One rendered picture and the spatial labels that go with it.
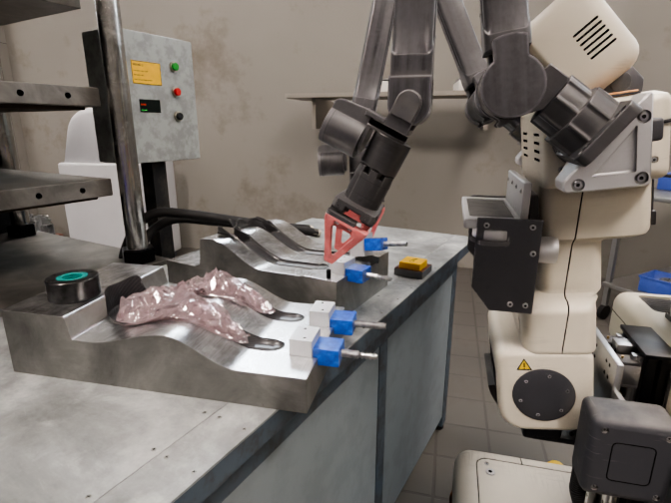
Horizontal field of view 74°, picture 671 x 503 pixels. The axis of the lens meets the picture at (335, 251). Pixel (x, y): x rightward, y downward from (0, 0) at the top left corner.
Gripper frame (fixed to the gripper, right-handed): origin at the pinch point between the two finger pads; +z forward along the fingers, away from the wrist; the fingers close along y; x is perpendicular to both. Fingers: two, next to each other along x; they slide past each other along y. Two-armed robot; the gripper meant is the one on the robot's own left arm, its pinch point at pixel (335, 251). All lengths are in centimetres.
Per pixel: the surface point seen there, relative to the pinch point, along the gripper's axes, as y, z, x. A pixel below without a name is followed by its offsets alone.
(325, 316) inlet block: -1.7, 12.0, 3.4
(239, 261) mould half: -22.3, 21.5, -20.2
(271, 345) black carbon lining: 6.0, 17.2, -1.8
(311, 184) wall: -321, 72, -75
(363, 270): -19.3, 7.8, 5.4
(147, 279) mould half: -5.0, 25.8, -30.6
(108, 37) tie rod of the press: -45, -5, -84
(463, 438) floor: -91, 76, 71
